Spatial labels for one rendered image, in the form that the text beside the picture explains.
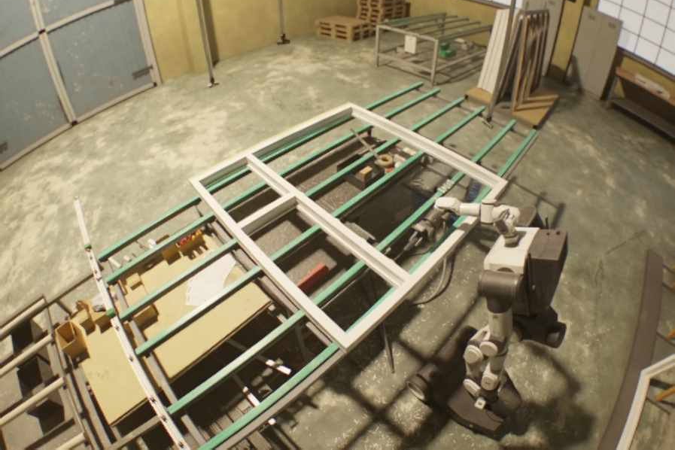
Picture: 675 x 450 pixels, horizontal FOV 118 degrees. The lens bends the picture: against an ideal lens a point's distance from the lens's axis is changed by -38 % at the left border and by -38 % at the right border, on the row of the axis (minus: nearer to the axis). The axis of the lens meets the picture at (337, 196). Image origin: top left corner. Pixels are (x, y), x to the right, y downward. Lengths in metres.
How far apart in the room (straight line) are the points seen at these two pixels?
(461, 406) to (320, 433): 0.87
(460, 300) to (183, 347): 1.97
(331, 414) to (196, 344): 0.96
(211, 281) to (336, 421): 1.17
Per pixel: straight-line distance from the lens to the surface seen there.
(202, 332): 1.83
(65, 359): 2.28
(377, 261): 1.58
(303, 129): 2.51
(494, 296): 1.13
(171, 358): 1.84
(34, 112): 7.08
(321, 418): 2.22
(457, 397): 2.17
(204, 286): 1.97
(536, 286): 1.27
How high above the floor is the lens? 2.19
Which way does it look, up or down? 42 degrees down
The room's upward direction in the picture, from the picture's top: 1 degrees counter-clockwise
